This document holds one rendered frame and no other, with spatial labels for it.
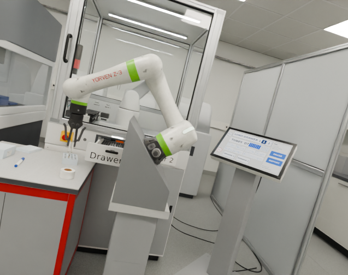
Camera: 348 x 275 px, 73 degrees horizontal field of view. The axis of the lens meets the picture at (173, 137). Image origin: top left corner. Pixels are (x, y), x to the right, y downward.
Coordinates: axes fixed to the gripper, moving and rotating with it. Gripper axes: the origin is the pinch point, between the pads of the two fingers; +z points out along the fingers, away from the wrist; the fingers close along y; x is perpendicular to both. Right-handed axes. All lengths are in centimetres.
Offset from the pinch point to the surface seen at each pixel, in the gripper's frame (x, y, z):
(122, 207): 53, -23, 12
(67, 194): 36.8, -0.5, 14.4
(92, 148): 10.6, -10.8, -3.0
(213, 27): -4, -78, -100
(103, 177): -17.3, -26.5, 23.9
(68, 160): 3.4, 0.3, 8.0
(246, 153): 24, -113, -18
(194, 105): -4, -78, -43
